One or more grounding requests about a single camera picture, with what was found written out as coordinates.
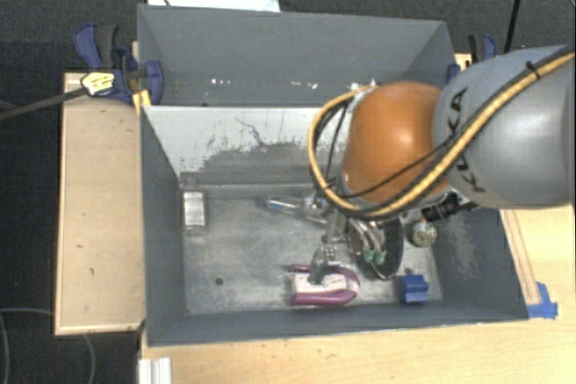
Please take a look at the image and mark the clear tube with blue tip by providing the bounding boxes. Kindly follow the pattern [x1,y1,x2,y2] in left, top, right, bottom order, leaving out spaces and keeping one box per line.
[256,196,317,222]

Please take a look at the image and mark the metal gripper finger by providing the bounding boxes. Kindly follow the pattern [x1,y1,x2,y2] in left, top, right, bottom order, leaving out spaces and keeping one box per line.
[324,251,340,281]
[309,249,326,286]

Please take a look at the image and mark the grey metal bin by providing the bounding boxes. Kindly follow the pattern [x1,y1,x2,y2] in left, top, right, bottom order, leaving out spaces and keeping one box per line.
[136,3,530,348]

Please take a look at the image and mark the black cylinder on white bracket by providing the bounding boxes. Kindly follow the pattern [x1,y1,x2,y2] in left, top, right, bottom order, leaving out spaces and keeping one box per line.
[420,192,479,223]

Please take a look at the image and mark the blue small block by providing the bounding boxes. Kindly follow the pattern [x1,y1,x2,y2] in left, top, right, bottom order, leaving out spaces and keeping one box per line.
[394,272,430,305]

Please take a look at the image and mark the beige round object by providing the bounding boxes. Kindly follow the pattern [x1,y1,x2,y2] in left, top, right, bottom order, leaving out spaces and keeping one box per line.
[407,220,438,247]

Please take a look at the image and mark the purple and white stapler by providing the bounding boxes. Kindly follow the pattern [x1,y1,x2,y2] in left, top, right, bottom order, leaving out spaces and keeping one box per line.
[285,263,361,308]

